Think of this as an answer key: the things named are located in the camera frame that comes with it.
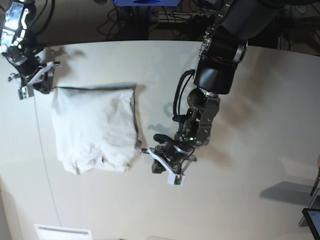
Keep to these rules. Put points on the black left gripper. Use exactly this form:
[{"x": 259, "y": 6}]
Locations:
[{"x": 177, "y": 154}]

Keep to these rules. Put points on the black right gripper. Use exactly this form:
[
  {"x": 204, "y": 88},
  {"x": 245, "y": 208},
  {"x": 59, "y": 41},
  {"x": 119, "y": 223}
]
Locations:
[{"x": 26, "y": 62}]

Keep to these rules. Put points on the white T-shirt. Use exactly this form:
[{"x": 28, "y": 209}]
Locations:
[{"x": 95, "y": 128}]

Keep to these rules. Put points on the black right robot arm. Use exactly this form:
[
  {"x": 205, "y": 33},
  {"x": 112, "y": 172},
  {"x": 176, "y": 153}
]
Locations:
[{"x": 19, "y": 47}]

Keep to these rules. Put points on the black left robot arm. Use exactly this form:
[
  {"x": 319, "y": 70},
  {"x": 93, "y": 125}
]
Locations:
[{"x": 197, "y": 97}]

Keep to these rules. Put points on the blue box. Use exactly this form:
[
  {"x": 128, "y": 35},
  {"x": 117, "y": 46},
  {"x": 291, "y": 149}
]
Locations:
[{"x": 165, "y": 3}]

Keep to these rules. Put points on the white paper sheet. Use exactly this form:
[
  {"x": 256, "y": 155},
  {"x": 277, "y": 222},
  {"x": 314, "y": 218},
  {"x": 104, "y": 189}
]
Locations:
[{"x": 46, "y": 232}]

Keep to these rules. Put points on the tablet screen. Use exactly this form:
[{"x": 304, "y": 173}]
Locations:
[{"x": 312, "y": 217}]

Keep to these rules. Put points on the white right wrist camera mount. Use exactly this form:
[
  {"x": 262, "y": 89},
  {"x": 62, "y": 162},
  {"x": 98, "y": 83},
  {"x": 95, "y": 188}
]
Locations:
[{"x": 26, "y": 85}]

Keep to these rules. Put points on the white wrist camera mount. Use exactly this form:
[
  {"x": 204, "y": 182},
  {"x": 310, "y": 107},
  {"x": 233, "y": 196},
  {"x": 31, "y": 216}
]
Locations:
[
  {"x": 26, "y": 85},
  {"x": 175, "y": 170}
]

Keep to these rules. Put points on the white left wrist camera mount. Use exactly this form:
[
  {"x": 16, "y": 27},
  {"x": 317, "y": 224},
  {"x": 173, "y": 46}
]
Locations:
[{"x": 175, "y": 170}]

